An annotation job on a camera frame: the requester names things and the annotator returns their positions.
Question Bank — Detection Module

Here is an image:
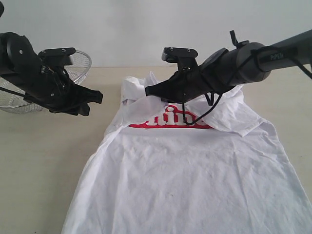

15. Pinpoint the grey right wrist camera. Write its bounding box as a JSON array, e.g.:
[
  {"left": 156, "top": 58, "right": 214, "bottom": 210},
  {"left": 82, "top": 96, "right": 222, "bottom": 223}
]
[{"left": 161, "top": 47, "right": 198, "bottom": 71}]

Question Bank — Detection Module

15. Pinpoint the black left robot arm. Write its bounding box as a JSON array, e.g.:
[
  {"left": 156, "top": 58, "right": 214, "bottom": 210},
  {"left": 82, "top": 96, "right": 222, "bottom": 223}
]
[{"left": 0, "top": 32, "right": 103, "bottom": 116}]

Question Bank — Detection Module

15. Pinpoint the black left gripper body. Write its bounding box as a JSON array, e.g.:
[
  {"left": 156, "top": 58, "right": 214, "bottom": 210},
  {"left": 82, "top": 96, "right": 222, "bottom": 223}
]
[{"left": 24, "top": 65, "right": 76, "bottom": 113}]

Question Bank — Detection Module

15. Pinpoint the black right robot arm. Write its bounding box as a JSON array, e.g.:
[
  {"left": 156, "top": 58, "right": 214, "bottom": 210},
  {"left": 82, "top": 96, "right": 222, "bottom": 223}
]
[{"left": 145, "top": 31, "right": 312, "bottom": 104}]

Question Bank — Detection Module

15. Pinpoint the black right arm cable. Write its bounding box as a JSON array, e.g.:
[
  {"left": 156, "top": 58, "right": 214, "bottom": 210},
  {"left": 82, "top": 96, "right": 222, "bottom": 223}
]
[{"left": 181, "top": 30, "right": 312, "bottom": 127}]

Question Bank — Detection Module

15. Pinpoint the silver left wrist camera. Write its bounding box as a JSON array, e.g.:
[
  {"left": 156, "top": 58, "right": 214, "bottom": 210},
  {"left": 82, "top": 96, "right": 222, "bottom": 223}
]
[{"left": 38, "top": 47, "right": 76, "bottom": 67}]

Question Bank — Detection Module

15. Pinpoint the white t-shirt red Chinese logo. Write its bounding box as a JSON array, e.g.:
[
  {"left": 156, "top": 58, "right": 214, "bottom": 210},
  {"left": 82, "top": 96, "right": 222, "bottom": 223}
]
[{"left": 62, "top": 74, "right": 312, "bottom": 234}]

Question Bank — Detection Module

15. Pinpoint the metal wire mesh basket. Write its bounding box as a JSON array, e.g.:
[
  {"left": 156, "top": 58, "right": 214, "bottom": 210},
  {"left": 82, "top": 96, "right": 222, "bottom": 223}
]
[{"left": 0, "top": 50, "right": 92, "bottom": 114}]

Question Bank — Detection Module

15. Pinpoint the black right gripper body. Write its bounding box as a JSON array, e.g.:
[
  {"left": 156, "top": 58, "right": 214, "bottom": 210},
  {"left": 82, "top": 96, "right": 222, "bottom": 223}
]
[{"left": 169, "top": 70, "right": 213, "bottom": 102}]

